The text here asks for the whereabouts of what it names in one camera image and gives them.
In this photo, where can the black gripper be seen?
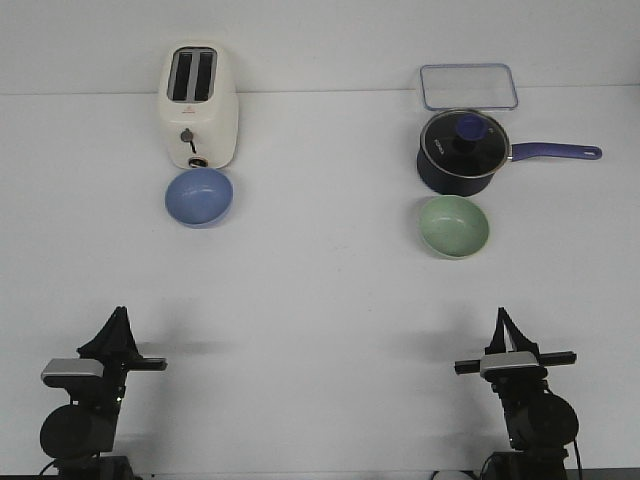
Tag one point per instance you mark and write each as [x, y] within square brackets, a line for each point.
[119, 361]
[532, 379]

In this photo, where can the green bowl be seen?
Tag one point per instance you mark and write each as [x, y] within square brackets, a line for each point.
[453, 226]

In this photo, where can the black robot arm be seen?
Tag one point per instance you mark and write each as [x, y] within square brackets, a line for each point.
[79, 436]
[539, 423]

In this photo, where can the blue bowl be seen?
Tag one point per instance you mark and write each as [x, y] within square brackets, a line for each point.
[199, 198]

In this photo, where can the dark blue saucepan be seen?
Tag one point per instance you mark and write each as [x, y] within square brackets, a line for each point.
[450, 176]

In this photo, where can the glass saucepan lid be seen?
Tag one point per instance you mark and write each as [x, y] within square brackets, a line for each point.
[465, 143]

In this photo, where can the clear rectangular container lid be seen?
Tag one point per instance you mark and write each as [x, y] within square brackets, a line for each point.
[480, 86]

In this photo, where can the cream two-slot toaster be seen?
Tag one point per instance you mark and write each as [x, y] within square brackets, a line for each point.
[198, 106]

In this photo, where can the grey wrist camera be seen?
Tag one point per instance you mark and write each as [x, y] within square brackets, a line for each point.
[64, 372]
[499, 362]

